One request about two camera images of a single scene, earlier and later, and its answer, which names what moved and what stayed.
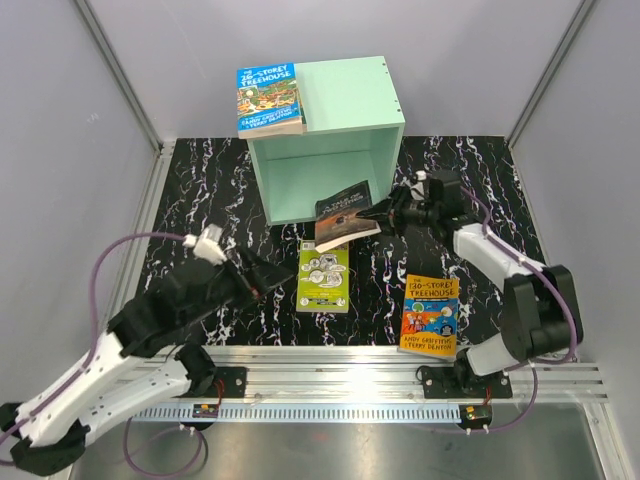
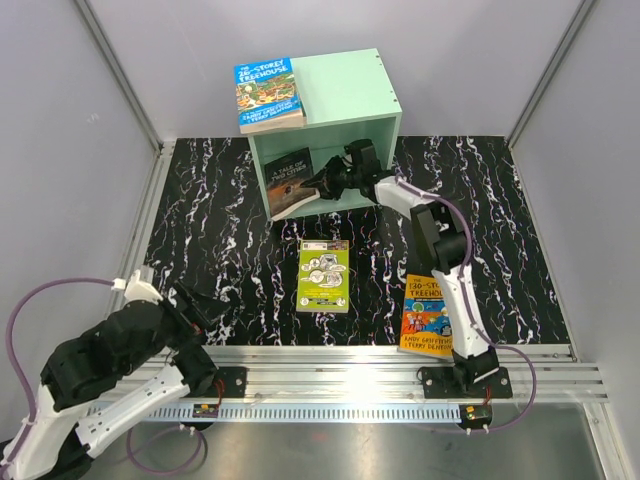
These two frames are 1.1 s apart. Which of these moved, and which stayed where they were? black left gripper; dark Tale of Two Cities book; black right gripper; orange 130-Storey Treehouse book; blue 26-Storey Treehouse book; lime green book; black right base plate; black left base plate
Moved: dark Tale of Two Cities book; black right gripper; black left gripper
Stayed: blue 26-Storey Treehouse book; orange 130-Storey Treehouse book; lime green book; black right base plate; black left base plate
